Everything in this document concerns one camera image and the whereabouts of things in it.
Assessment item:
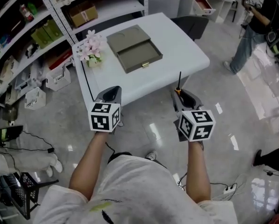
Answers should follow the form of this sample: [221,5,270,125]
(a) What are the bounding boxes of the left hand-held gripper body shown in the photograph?
[89,98,124,133]

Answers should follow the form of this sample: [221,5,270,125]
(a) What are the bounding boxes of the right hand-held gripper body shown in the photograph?
[173,103,217,142]

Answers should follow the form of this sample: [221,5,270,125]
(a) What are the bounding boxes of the grey drawer box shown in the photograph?
[106,24,164,74]

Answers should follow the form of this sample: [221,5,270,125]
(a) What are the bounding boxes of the person's left forearm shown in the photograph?
[69,131,118,202]

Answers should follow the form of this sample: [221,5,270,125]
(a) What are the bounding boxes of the person's right forearm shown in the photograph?
[185,140,212,204]

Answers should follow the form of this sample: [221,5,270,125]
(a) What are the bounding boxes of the red flat box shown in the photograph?
[49,52,74,71]

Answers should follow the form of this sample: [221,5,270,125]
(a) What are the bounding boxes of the olive green box pair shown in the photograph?
[31,19,63,49]

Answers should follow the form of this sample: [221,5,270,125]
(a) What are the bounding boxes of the brown cardboard box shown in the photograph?
[67,2,99,28]

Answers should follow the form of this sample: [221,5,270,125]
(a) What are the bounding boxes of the white plastic crate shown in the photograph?
[24,86,47,111]
[45,64,72,92]

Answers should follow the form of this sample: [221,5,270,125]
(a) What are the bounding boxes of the pink flowers in white pot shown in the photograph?
[76,29,107,69]

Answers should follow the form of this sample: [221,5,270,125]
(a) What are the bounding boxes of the person's white shoe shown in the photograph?
[144,150,158,161]

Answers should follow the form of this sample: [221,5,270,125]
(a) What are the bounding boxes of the white power strip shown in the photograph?
[223,183,238,195]

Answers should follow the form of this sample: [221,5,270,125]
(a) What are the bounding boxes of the dark grey chair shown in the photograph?
[170,15,210,42]

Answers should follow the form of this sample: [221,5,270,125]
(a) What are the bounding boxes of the person's white shirt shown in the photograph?
[33,154,238,224]

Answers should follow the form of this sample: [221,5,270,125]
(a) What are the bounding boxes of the white metal shelving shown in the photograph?
[0,0,150,107]

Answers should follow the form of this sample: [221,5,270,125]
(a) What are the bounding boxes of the white metal cabinet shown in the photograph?
[148,0,185,19]

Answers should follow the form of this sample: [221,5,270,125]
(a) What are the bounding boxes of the black plastic stool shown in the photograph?
[0,171,60,221]

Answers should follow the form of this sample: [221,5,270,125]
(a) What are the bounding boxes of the green bottle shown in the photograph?
[27,2,38,15]

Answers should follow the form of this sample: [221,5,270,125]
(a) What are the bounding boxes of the red soda bottle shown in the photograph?
[19,3,35,22]

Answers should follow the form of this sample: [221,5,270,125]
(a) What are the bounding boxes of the black floor cable with adapter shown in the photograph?
[0,130,56,154]

